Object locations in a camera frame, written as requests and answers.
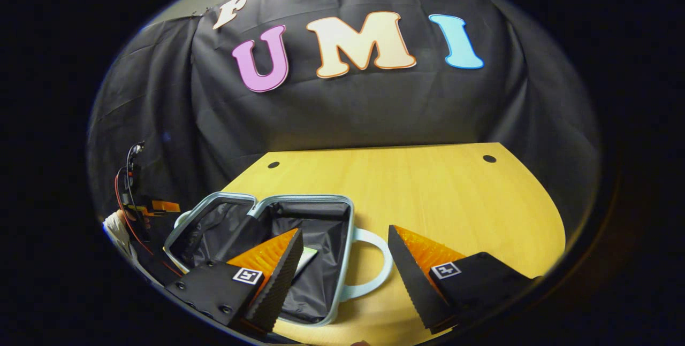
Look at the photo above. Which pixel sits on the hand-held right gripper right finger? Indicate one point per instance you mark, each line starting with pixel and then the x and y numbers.
pixel 415 287

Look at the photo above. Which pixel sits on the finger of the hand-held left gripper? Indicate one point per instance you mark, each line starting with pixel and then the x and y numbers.
pixel 160 207

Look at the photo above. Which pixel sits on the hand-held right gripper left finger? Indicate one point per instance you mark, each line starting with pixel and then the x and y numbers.
pixel 281 282

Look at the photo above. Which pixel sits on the pale green sachet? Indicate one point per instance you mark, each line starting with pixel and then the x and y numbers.
pixel 307 260

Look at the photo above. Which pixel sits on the pale blue suitcase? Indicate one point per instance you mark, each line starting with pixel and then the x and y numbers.
pixel 316 217

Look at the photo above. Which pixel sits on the black backdrop cloth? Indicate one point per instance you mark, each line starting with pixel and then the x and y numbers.
pixel 374 110

